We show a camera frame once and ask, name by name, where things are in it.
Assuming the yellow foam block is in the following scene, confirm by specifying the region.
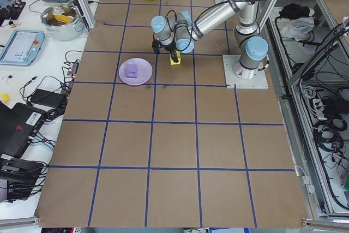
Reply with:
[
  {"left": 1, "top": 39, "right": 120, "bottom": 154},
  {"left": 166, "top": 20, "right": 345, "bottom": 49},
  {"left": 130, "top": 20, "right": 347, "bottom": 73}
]
[{"left": 170, "top": 51, "right": 182, "bottom": 66}]

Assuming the purple foam block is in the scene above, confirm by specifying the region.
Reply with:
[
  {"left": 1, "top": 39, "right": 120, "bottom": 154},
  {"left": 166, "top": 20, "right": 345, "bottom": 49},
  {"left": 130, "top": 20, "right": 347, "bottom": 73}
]
[{"left": 124, "top": 63, "right": 139, "bottom": 79}]

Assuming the purple plate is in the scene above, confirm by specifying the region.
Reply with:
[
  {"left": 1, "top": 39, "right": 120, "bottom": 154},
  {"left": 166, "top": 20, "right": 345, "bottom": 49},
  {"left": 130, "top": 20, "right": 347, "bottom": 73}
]
[{"left": 118, "top": 57, "right": 153, "bottom": 86}]

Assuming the black hub with red plugs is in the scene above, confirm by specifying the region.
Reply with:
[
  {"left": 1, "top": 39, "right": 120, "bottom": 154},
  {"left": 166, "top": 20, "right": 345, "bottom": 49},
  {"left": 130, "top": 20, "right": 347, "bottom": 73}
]
[{"left": 63, "top": 61, "right": 80, "bottom": 81}]

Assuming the steel cooking pot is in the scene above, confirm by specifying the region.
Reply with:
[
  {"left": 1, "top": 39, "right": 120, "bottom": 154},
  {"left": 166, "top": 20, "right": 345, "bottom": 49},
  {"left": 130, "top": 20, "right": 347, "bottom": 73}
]
[{"left": 40, "top": 3, "right": 84, "bottom": 42}]

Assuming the glass pot lid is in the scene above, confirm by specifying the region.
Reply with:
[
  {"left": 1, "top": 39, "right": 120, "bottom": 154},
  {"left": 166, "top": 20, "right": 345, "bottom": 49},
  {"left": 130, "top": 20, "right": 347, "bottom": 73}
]
[{"left": 41, "top": 3, "right": 80, "bottom": 26}]

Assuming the white crumpled cloth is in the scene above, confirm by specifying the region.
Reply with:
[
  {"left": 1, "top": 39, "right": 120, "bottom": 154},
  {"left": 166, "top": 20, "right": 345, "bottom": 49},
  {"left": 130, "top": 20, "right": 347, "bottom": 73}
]
[{"left": 280, "top": 16, "right": 317, "bottom": 41}]

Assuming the black cloth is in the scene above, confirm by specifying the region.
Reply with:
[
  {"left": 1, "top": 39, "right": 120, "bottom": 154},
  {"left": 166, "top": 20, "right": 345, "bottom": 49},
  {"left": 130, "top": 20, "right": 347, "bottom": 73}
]
[{"left": 278, "top": 3, "right": 311, "bottom": 20}]

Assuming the black power adapter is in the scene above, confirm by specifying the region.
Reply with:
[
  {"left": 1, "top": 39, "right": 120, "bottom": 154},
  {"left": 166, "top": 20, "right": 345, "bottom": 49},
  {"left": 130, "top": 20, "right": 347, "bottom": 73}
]
[{"left": 28, "top": 88, "right": 66, "bottom": 107}]

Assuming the white power strip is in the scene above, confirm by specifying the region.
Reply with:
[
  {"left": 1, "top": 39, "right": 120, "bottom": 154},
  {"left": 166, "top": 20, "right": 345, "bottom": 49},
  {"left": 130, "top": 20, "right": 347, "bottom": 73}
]
[{"left": 310, "top": 98, "right": 327, "bottom": 121}]

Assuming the small black circuit board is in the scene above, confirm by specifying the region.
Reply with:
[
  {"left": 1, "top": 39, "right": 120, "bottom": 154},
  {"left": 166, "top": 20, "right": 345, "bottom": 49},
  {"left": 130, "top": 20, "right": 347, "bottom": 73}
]
[{"left": 8, "top": 0, "right": 27, "bottom": 17}]

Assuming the black laptop with red logo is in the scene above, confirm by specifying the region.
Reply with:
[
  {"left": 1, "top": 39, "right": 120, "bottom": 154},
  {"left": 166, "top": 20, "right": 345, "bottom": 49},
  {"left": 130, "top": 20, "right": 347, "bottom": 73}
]
[{"left": 0, "top": 101, "right": 47, "bottom": 159}]

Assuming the black computer box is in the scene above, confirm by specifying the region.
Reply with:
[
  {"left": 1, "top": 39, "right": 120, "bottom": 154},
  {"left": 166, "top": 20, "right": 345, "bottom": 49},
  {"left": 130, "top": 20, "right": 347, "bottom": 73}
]
[{"left": 0, "top": 158, "right": 46, "bottom": 204}]

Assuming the aluminium extrusion bar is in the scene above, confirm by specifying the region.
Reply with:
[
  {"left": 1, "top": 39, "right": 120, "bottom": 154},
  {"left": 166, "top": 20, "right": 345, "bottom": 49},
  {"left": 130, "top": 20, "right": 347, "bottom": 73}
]
[
  {"left": 301, "top": 215, "right": 349, "bottom": 230},
  {"left": 0, "top": 216, "right": 41, "bottom": 230}
]

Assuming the black strap with white print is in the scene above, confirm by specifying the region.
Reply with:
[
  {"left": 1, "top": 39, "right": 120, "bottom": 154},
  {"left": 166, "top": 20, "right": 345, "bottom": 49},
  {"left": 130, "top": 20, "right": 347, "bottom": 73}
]
[{"left": 225, "top": 0, "right": 238, "bottom": 13}]

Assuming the aluminium extrusion post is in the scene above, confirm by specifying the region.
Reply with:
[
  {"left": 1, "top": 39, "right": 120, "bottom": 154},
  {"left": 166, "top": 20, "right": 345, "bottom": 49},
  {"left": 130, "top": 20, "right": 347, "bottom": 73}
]
[{"left": 61, "top": 0, "right": 96, "bottom": 29}]

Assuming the metal V-shaped frame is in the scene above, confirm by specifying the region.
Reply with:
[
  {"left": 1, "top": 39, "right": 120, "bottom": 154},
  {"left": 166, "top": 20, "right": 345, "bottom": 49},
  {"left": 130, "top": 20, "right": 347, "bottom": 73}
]
[{"left": 256, "top": 0, "right": 349, "bottom": 220}]

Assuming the black cable bundle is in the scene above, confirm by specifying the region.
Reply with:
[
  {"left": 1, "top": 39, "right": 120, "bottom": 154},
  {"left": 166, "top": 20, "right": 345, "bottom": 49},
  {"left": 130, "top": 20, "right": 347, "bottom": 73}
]
[{"left": 312, "top": 118, "right": 346, "bottom": 152}]

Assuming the small metal bracket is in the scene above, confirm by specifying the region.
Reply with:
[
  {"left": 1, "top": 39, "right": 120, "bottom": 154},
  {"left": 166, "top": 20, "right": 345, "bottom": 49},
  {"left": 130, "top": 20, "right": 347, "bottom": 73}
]
[{"left": 301, "top": 175, "right": 314, "bottom": 194}]

